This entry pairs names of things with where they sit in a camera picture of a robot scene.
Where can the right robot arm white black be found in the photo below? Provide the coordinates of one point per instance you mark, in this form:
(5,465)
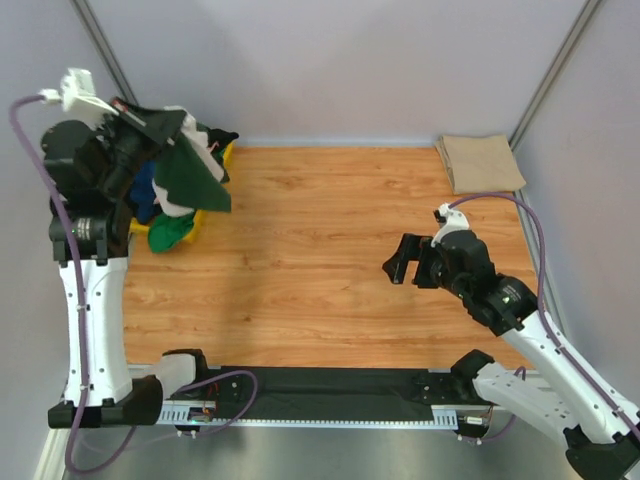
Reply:
(599,440)

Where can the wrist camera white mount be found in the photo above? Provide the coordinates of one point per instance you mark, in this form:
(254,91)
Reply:
(449,220)
(77,97)

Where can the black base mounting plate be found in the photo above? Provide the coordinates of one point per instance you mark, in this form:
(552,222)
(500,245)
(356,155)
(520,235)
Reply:
(335,393)

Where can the green and white raglan t-shirt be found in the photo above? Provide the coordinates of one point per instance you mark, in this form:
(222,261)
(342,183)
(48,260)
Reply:
(187,177)

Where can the blue t-shirt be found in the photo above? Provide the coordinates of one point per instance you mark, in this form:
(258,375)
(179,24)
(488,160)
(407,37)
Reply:
(142,194)

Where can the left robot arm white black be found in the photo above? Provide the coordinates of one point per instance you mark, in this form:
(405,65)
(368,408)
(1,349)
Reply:
(92,165)

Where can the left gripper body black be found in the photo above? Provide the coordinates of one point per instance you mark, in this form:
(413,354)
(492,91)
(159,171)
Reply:
(128,148)

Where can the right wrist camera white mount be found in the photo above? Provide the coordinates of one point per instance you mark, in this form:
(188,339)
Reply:
(449,220)

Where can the yellow plastic bin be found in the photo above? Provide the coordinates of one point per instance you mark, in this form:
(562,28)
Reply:
(142,230)

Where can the black t-shirt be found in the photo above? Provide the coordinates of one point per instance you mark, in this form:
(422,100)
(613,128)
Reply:
(218,139)

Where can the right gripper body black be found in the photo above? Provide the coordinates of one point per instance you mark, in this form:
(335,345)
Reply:
(450,282)

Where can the folded beige t-shirt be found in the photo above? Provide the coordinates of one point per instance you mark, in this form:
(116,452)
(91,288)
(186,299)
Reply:
(479,164)

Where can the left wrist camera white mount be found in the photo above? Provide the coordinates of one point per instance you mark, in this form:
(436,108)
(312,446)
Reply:
(77,97)

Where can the slotted cable duct rail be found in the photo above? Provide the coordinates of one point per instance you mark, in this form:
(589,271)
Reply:
(189,415)

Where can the bright green t-shirt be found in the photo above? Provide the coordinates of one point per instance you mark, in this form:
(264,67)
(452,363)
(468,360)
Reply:
(166,232)

